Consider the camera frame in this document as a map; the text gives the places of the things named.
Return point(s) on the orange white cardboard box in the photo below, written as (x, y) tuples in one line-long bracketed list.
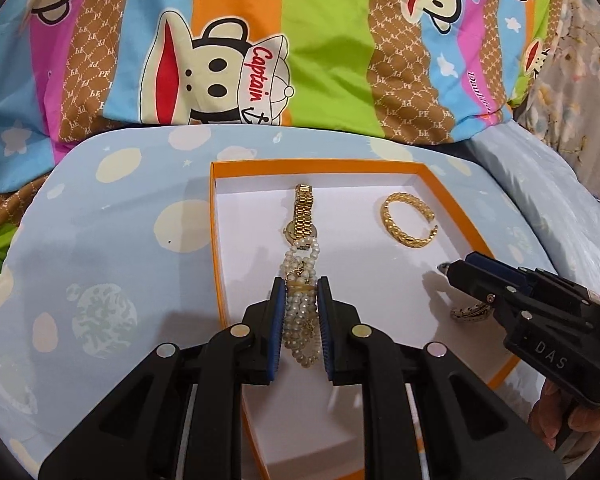
[(360, 270)]

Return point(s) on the gold wristwatch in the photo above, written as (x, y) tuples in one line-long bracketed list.
[(303, 205)]

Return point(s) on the silver wristwatch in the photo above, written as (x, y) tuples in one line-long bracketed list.
[(472, 314)]

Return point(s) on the light blue dotted sheet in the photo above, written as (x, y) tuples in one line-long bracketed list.
[(130, 260)]

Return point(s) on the colourful monkey printed blanket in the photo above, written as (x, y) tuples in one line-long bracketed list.
[(330, 35)]

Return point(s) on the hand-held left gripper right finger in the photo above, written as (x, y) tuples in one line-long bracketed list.
[(327, 332)]

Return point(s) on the light blue quilt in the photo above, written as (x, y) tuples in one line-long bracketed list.
[(540, 185)]

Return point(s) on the gold woven bangle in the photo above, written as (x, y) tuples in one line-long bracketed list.
[(391, 227)]

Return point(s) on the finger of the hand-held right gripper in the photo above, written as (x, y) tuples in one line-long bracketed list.
[(467, 280), (487, 263)]

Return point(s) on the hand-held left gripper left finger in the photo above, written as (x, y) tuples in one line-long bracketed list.
[(275, 332)]

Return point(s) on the grey floral cloth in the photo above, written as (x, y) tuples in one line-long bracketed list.
[(580, 85)]

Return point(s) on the person's right hand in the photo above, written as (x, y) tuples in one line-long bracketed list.
[(547, 410)]

